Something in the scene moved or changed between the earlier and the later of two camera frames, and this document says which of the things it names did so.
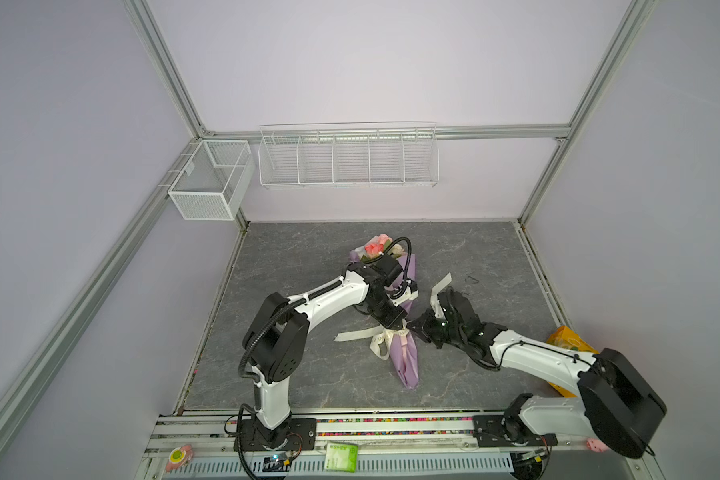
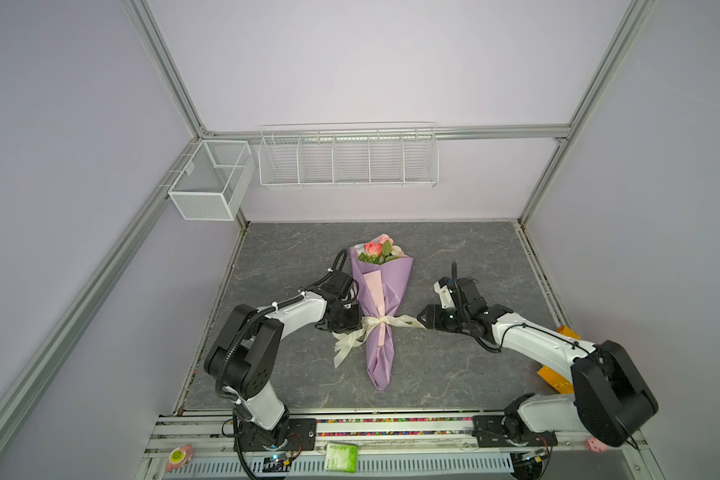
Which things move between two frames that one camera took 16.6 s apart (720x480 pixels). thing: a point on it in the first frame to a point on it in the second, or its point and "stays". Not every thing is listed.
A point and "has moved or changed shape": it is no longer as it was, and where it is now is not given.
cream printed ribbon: x=381 y=345 has moved or changed shape
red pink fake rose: x=377 y=247 stays
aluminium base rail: x=176 y=432 stays
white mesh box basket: x=212 y=180 stays
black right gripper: x=422 y=327 to x=433 y=316
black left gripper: x=390 y=321 to x=354 y=323
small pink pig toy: x=596 y=445 stays
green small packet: x=341 y=457 stays
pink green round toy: x=179 y=457 stays
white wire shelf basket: x=356 y=153 stays
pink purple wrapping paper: x=401 y=344 to x=380 y=271
